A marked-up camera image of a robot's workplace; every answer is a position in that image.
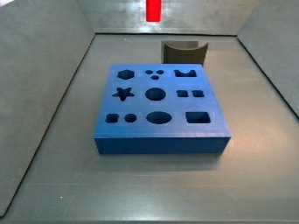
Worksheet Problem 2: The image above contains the blue shape-sorter block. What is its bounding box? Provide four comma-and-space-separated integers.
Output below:
93, 64, 231, 154

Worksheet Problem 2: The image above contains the dark curved holder piece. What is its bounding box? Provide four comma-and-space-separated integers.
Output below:
162, 40, 210, 65

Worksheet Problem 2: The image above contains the red vertical bar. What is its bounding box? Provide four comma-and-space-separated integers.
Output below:
146, 0, 163, 22

